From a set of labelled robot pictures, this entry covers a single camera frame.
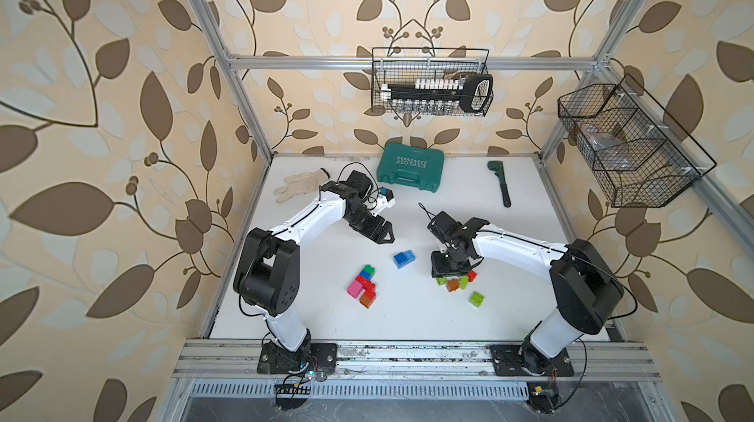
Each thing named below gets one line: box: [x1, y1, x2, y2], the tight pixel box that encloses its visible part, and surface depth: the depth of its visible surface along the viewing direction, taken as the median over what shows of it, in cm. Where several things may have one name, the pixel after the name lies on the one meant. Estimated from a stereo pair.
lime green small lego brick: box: [468, 291, 485, 309], surface depth 85 cm
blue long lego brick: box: [392, 249, 417, 270], surface depth 92 cm
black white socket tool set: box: [379, 73, 494, 114], surface depth 86 cm
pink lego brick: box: [346, 279, 365, 300], surface depth 86 cm
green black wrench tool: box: [486, 160, 512, 209], surface depth 117 cm
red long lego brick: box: [355, 275, 377, 300], surface depth 88 cm
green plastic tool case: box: [376, 142, 446, 194], surface depth 114 cm
